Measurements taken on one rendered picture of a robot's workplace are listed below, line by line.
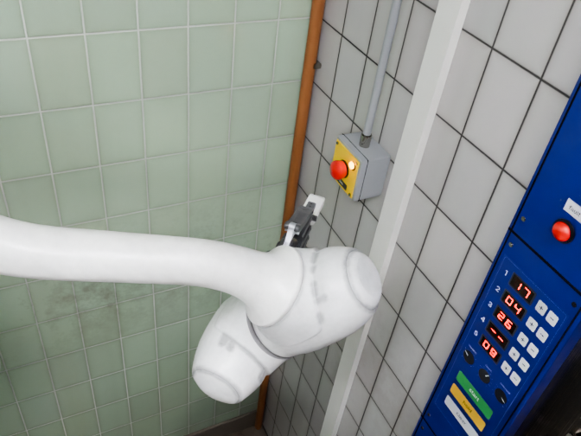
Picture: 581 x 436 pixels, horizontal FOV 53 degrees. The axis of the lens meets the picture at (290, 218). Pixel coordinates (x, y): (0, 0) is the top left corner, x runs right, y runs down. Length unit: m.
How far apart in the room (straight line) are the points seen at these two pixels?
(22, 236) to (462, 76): 0.68
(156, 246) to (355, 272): 0.22
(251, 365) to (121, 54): 0.70
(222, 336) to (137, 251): 0.19
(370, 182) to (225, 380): 0.56
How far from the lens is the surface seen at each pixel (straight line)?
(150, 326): 1.76
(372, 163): 1.14
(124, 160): 1.35
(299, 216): 0.97
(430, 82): 1.02
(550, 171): 0.84
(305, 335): 0.69
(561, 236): 0.84
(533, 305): 0.92
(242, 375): 0.77
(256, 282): 0.65
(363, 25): 1.21
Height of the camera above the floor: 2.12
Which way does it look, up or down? 40 degrees down
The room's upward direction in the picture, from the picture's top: 8 degrees clockwise
